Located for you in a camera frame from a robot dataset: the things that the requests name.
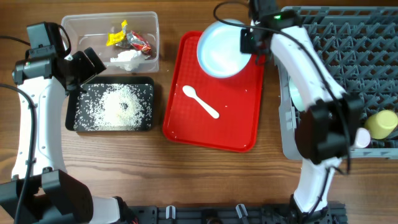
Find large light blue plate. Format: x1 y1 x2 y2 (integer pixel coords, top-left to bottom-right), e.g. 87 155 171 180
197 19 251 78

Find yellow foil wrapper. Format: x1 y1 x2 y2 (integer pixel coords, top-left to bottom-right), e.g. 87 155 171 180
106 20 128 46

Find red silver foil wrapper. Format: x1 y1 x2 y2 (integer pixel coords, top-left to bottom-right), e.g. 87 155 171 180
116 31 152 55

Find white rice grains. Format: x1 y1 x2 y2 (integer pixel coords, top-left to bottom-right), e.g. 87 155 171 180
73 83 154 131

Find green bowl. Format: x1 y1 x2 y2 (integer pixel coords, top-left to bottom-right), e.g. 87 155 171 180
289 78 305 112

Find white plastic spoon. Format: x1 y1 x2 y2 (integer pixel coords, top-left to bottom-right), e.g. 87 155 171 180
182 85 220 119

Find white plastic cup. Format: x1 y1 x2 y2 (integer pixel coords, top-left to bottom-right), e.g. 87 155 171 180
351 128 371 149

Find yellow plastic cup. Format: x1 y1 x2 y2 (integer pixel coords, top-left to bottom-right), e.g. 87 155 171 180
364 110 397 139

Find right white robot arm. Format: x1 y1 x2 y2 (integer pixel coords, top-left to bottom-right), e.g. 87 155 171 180
248 10 363 223

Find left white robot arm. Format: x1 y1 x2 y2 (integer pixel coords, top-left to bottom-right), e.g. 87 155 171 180
1 47 129 223

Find black waste tray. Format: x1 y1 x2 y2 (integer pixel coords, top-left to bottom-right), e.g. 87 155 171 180
65 76 155 133

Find clear plastic waste bin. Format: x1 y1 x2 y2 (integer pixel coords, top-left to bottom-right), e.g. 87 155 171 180
62 11 160 75

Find grey dishwasher rack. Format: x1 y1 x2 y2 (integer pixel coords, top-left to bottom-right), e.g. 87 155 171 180
274 6 397 160

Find crumpled white tissue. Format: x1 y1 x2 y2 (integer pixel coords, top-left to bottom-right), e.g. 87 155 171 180
108 50 150 71

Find red serving tray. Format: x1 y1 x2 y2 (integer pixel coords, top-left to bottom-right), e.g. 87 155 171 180
163 31 264 152

